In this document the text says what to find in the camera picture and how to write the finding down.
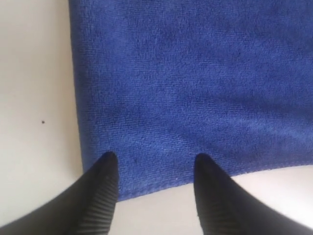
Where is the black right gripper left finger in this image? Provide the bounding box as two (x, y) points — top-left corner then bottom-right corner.
(0, 152), (119, 235)

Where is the blue microfiber towel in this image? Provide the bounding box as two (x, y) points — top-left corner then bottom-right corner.
(69, 0), (313, 200)

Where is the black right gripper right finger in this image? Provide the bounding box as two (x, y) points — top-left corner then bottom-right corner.
(194, 154), (313, 235)

